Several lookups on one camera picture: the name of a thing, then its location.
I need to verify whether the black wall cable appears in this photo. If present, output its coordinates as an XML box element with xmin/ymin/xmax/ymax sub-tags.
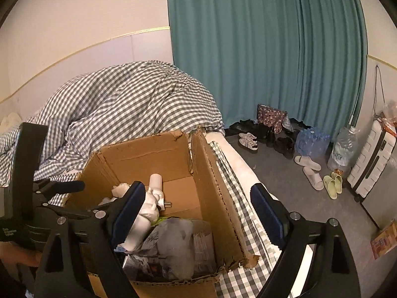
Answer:
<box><xmin>374</xmin><ymin>65</ymin><xmax>387</xmax><ymax>121</ymax></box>

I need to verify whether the green slipper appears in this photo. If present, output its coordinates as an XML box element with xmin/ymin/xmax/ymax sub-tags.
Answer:
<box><xmin>323</xmin><ymin>175</ymin><xmax>338</xmax><ymax>200</ymax></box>
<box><xmin>330</xmin><ymin>171</ymin><xmax>343</xmax><ymax>193</ymax></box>

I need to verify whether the teal curtain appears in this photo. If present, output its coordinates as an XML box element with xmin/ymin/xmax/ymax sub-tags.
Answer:
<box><xmin>166</xmin><ymin>0</ymin><xmax>369</xmax><ymax>134</ymax></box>

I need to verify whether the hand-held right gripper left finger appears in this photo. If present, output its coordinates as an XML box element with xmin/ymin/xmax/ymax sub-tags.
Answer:
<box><xmin>34</xmin><ymin>181</ymin><xmax>146</xmax><ymax>298</ymax></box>

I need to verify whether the white bottle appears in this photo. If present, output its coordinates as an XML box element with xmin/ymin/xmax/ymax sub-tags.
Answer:
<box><xmin>124</xmin><ymin>174</ymin><xmax>165</xmax><ymax>250</ymax></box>

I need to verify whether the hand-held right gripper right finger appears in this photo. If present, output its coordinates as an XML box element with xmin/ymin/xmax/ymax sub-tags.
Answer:
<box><xmin>250</xmin><ymin>184</ymin><xmax>362</xmax><ymax>298</ymax></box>

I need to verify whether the packet with red label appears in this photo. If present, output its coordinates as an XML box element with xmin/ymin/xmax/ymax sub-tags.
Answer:
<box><xmin>124</xmin><ymin>253</ymin><xmax>162</xmax><ymax>281</ymax></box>

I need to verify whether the grey plastic bag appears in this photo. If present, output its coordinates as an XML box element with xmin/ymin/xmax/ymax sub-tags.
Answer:
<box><xmin>136</xmin><ymin>217</ymin><xmax>218</xmax><ymax>281</ymax></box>

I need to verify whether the grey checked blanket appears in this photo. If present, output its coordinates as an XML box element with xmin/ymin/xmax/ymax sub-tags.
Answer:
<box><xmin>0</xmin><ymin>61</ymin><xmax>224</xmax><ymax>187</ymax></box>

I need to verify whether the white mattress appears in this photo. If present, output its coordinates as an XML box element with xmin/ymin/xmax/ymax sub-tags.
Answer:
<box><xmin>205</xmin><ymin>132</ymin><xmax>314</xmax><ymax>298</ymax></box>

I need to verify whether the cardboard box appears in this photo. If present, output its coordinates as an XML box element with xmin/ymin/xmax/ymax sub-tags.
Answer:
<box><xmin>62</xmin><ymin>130</ymin><xmax>261</xmax><ymax>298</ymax></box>

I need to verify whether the large water jug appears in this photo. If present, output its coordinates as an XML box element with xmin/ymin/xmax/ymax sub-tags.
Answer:
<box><xmin>327</xmin><ymin>124</ymin><xmax>359</xmax><ymax>171</ymax></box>

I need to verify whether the white suitcase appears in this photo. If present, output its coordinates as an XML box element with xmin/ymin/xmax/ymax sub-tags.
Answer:
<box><xmin>347</xmin><ymin>118</ymin><xmax>397</xmax><ymax>202</ymax></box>

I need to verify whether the white tissue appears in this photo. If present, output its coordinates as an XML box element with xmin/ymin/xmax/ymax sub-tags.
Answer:
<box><xmin>110</xmin><ymin>183</ymin><xmax>131</xmax><ymax>197</ymax></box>

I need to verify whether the pack of water bottles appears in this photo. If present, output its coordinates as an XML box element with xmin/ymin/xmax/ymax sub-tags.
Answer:
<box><xmin>294</xmin><ymin>127</ymin><xmax>331</xmax><ymax>157</ymax></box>

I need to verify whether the person's left hand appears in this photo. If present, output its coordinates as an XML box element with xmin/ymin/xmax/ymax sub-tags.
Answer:
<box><xmin>0</xmin><ymin>241</ymin><xmax>42</xmax><ymax>268</ymax></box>

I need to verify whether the floral bag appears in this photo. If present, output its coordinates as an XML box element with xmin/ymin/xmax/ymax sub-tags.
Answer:
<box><xmin>256</xmin><ymin>104</ymin><xmax>287</xmax><ymax>134</ymax></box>

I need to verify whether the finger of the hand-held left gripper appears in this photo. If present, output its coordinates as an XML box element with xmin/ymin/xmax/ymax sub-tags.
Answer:
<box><xmin>33</xmin><ymin>179</ymin><xmax>86</xmax><ymax>194</ymax></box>
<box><xmin>41</xmin><ymin>202</ymin><xmax>94</xmax><ymax>220</ymax></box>

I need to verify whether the clear plastic bag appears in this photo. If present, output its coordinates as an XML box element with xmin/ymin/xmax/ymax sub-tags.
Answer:
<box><xmin>380</xmin><ymin>101</ymin><xmax>397</xmax><ymax>139</ymax></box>

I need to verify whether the cream fleece pillow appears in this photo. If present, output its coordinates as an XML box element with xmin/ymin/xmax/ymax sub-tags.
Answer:
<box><xmin>0</xmin><ymin>112</ymin><xmax>22</xmax><ymax>134</ymax></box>

